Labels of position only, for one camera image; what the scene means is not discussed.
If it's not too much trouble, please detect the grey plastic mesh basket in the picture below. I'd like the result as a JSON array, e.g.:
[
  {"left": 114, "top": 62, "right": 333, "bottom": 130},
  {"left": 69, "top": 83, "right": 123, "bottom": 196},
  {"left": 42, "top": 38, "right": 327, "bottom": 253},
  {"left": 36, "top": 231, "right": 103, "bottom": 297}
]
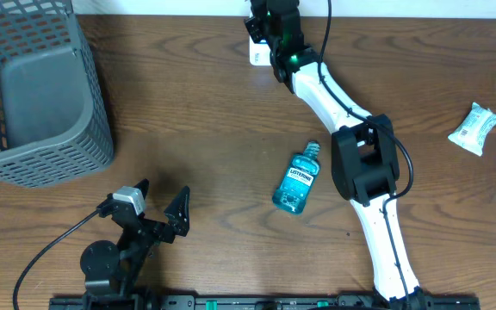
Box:
[{"left": 0, "top": 0, "right": 114, "bottom": 188}]

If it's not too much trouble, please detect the blue Listerine mouthwash bottle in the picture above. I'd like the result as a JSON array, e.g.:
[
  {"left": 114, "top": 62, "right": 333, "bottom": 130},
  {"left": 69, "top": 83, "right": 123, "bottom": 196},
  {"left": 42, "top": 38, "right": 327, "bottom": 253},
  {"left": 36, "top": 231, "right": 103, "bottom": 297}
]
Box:
[{"left": 272, "top": 141, "right": 320, "bottom": 214}]

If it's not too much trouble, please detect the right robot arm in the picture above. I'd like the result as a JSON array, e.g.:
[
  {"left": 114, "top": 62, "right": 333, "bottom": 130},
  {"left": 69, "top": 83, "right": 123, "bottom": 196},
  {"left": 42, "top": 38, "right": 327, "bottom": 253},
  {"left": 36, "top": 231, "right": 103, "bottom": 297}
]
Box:
[{"left": 245, "top": 0, "right": 426, "bottom": 309}]

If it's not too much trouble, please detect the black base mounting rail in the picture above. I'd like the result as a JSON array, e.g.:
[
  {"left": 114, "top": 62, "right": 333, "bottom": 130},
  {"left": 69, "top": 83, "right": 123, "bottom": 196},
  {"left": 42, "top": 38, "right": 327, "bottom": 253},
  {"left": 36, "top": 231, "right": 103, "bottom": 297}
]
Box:
[{"left": 49, "top": 294, "right": 481, "bottom": 310}]

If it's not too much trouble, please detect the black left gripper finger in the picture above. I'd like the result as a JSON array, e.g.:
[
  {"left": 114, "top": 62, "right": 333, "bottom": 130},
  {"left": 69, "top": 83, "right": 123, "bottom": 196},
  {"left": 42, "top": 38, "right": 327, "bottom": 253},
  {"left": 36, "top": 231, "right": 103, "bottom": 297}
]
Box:
[
  {"left": 164, "top": 186, "right": 190, "bottom": 236},
  {"left": 133, "top": 178, "right": 150, "bottom": 200}
]

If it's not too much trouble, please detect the white barcode scanner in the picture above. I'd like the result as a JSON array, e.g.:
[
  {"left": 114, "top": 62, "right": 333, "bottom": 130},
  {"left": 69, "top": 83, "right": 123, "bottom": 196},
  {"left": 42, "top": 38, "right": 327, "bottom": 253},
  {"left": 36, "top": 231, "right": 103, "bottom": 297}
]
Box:
[{"left": 245, "top": 13, "right": 270, "bottom": 66}]

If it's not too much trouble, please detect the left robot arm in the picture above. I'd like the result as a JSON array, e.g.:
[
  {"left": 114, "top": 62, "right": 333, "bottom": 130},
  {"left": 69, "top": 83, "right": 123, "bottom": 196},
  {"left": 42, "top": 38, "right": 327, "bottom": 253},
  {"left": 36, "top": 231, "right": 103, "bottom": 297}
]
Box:
[{"left": 80, "top": 179, "right": 190, "bottom": 309}]

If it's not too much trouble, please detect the teal wet wipes pack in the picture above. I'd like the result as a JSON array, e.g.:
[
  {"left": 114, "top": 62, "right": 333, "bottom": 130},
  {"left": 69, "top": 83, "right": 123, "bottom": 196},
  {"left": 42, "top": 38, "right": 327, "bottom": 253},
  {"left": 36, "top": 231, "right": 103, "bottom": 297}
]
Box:
[{"left": 448, "top": 102, "right": 496, "bottom": 157}]

